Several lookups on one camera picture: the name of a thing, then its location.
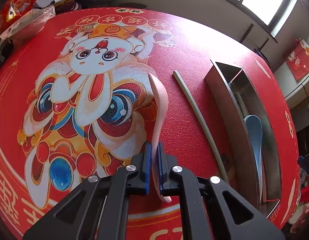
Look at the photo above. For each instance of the plastic wrapped bowl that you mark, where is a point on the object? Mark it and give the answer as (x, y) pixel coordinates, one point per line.
(29, 24)

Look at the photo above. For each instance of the person's right hand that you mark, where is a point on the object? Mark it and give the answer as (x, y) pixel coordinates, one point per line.
(302, 220)

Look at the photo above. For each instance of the red snack bag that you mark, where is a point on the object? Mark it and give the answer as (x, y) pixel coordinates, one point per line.
(13, 10)

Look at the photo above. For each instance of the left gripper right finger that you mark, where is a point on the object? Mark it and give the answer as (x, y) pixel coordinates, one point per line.
(162, 165)

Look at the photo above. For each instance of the red printed tablecloth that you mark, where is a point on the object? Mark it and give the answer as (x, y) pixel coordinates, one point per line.
(75, 101)

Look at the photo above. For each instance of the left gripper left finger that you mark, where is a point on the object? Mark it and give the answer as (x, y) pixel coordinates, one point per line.
(146, 167)

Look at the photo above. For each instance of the stainless steel utensil tray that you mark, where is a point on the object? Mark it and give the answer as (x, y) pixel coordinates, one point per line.
(224, 81)

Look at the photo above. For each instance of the green chopstick on table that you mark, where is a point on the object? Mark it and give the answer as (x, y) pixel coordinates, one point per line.
(212, 147)

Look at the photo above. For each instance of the green chopstick in tray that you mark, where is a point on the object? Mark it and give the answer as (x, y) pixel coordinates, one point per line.
(241, 104)

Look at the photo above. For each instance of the red wall decoration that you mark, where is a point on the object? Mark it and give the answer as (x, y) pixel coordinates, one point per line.
(298, 60)

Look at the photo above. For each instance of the pink spoon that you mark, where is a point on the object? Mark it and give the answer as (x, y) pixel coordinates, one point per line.
(162, 102)

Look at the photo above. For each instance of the light blue spoon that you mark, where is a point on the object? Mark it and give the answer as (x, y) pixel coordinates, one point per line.
(255, 133)

